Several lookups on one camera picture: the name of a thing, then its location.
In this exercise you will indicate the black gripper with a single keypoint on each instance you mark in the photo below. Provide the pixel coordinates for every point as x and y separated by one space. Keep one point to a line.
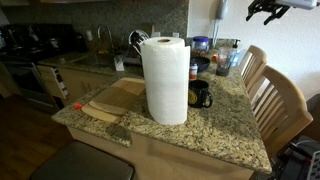
270 4

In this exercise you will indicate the wooden slatted chair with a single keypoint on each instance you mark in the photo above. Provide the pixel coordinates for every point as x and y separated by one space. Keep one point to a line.
255 58
283 100

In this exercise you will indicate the soap pump bottle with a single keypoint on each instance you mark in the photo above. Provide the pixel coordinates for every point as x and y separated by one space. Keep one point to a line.
236 55

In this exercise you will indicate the orange package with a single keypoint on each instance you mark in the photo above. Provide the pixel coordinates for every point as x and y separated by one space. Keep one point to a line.
215 58

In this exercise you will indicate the jar with blue lid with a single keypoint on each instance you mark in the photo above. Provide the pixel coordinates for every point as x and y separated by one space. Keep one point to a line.
200 46

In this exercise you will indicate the dark blue bowl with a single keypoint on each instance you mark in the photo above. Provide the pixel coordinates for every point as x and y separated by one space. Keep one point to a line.
201 64

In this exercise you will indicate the white orange labelled bottle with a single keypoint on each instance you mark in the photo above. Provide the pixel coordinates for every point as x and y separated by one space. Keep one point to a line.
193 71

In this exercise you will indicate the black mug yellow logo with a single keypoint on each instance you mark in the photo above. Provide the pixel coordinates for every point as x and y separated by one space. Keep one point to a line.
197 95

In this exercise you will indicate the white paper towel roll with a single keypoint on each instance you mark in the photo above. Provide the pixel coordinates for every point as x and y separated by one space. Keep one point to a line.
165 83

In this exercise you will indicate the dish rack with utensils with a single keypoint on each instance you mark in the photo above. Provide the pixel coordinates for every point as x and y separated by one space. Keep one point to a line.
138 38

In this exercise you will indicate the small white container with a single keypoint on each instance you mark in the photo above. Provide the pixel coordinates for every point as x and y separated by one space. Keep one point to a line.
119 64

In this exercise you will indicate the chrome kitchen faucet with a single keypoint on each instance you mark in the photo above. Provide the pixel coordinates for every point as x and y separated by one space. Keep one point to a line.
110 36

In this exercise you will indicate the darker wooden cutting board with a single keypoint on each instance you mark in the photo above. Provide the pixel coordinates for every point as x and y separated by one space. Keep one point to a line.
115 100

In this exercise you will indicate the kitchen sink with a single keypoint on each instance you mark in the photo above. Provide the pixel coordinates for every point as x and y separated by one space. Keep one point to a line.
93 60

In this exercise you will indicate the light wooden cutting board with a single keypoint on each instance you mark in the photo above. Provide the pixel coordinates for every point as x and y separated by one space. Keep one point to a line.
98 115

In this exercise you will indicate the small orange object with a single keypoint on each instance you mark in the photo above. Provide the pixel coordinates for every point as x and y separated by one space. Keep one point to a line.
78 106

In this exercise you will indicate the open wooden drawer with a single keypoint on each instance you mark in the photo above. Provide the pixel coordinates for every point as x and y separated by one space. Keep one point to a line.
53 81

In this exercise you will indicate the grey trash bin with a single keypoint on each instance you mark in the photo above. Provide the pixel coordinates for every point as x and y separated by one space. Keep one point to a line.
83 163

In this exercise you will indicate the black stove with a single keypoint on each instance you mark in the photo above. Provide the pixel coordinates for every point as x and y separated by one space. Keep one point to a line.
30 50

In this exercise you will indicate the white wall phone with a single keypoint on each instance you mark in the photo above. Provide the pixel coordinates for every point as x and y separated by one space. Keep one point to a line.
222 9

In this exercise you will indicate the white wall outlet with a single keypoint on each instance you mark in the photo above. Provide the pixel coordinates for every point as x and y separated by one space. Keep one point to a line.
175 34
156 34
89 35

